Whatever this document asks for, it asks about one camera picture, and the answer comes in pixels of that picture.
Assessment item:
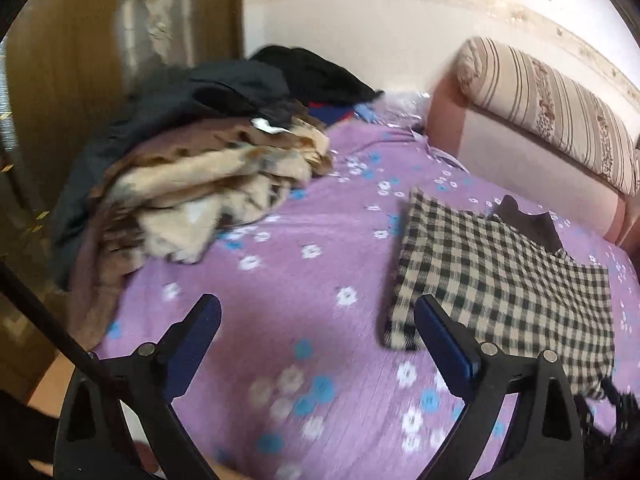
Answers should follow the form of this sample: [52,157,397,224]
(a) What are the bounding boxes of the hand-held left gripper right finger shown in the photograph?
[414,294,586,480]

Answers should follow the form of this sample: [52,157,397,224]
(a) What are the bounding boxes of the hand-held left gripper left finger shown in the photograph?
[52,294,222,480]

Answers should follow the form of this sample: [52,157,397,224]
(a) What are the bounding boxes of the black beige checkered coat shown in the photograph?
[382,187,617,401]

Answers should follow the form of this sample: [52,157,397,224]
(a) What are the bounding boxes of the pile of dark clothes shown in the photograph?
[50,60,291,291]

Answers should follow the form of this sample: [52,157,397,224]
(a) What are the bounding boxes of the purple floral bedsheet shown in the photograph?
[70,90,640,480]

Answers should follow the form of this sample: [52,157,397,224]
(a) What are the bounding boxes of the dark cloth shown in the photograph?
[575,377,640,480]

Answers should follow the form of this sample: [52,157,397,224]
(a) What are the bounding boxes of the brown cloth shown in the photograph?
[67,120,251,351]

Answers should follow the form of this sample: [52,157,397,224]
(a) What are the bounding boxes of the pink padded headboard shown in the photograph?
[425,77,640,246]

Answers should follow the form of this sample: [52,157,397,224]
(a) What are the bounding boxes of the golden satin cloth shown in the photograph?
[285,115,336,178]

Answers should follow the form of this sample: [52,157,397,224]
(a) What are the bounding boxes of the clear plastic wrap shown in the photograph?
[377,89,433,128]

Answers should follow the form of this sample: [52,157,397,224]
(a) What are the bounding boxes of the red and blue garment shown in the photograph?
[305,100,361,123]

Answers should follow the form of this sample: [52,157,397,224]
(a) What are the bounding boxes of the striped floral pillow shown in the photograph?
[456,36,640,196]

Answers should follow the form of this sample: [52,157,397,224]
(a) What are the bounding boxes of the wooden door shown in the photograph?
[0,0,246,221]

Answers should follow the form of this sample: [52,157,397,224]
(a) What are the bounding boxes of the black garment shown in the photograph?
[247,45,386,111]

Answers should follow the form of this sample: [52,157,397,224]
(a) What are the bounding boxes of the patterned grey curtain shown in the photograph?
[112,0,201,76]

